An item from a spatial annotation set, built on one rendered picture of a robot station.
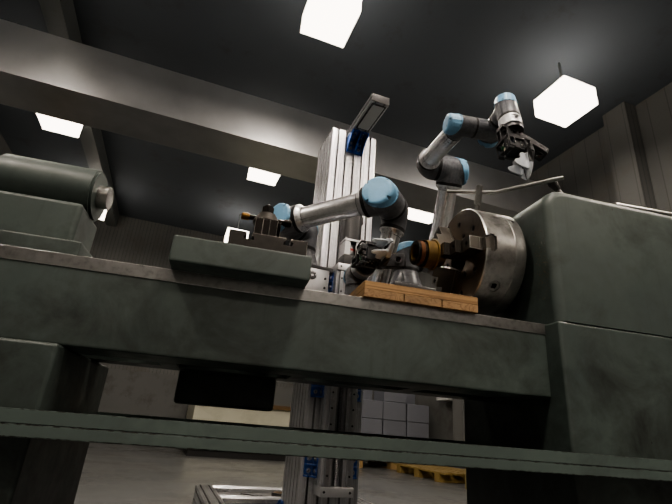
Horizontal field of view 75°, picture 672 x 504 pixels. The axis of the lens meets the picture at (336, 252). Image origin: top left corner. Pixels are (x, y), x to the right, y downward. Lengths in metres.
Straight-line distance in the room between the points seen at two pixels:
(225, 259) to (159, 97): 4.39
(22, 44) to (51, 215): 4.53
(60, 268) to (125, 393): 8.91
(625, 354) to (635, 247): 0.33
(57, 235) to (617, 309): 1.41
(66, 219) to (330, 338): 0.68
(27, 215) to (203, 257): 0.45
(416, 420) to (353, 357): 7.27
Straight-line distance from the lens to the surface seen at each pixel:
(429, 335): 1.10
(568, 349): 1.25
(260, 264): 0.97
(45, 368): 1.00
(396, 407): 8.08
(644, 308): 1.46
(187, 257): 0.97
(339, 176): 2.25
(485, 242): 1.29
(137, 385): 9.93
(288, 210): 1.72
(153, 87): 5.35
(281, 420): 7.77
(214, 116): 5.21
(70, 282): 1.06
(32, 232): 1.22
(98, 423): 0.86
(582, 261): 1.36
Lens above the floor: 0.57
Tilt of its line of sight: 22 degrees up
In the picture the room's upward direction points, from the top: 5 degrees clockwise
